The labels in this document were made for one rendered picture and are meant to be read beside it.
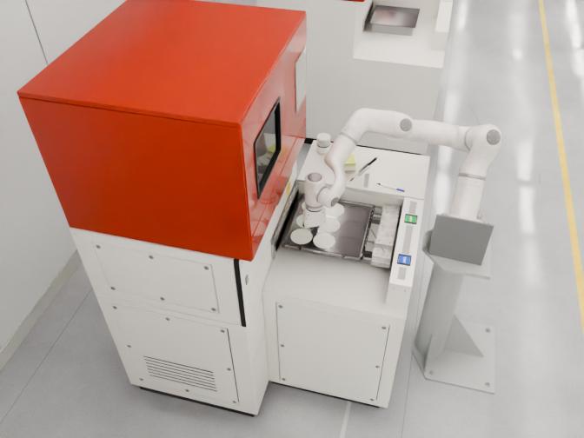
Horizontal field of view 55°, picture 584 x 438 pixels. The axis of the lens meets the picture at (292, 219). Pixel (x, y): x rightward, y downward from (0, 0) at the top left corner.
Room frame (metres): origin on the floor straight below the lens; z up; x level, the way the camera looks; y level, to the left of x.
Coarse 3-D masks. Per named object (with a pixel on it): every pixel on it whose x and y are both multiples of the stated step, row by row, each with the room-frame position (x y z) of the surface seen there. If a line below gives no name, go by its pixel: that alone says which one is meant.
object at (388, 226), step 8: (384, 216) 1.96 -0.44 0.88; (392, 216) 1.96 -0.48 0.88; (384, 224) 1.91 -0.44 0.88; (392, 224) 1.91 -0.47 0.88; (384, 232) 1.85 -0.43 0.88; (392, 232) 1.85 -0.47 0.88; (392, 240) 1.80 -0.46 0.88; (376, 248) 1.75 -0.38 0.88; (376, 264) 1.67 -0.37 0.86; (384, 264) 1.66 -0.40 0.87
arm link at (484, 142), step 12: (468, 132) 2.06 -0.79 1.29; (480, 132) 1.98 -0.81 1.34; (492, 132) 1.97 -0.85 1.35; (468, 144) 2.03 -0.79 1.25; (480, 144) 1.95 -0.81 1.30; (492, 144) 1.94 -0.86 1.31; (468, 156) 1.96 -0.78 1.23; (480, 156) 1.94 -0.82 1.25; (492, 156) 1.94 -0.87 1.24; (468, 168) 1.93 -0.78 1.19; (480, 168) 1.92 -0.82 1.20
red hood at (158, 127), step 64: (128, 0) 2.28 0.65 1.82; (192, 0) 2.26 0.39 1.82; (64, 64) 1.74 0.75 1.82; (128, 64) 1.73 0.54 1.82; (192, 64) 1.72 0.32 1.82; (256, 64) 1.71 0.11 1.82; (64, 128) 1.53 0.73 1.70; (128, 128) 1.47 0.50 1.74; (192, 128) 1.41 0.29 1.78; (256, 128) 1.50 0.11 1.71; (64, 192) 1.55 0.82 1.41; (128, 192) 1.48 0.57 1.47; (192, 192) 1.42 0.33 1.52; (256, 192) 1.45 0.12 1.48
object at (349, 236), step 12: (300, 204) 2.04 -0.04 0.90; (348, 204) 2.03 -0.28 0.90; (336, 216) 1.95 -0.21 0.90; (348, 216) 1.95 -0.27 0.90; (360, 216) 1.94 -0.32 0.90; (300, 228) 1.87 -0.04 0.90; (348, 228) 1.87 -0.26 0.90; (360, 228) 1.87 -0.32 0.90; (288, 240) 1.80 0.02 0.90; (312, 240) 1.79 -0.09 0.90; (336, 240) 1.79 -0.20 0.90; (348, 240) 1.79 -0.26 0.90; (360, 240) 1.79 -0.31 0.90; (336, 252) 1.71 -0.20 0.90; (348, 252) 1.71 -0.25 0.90; (360, 252) 1.71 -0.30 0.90
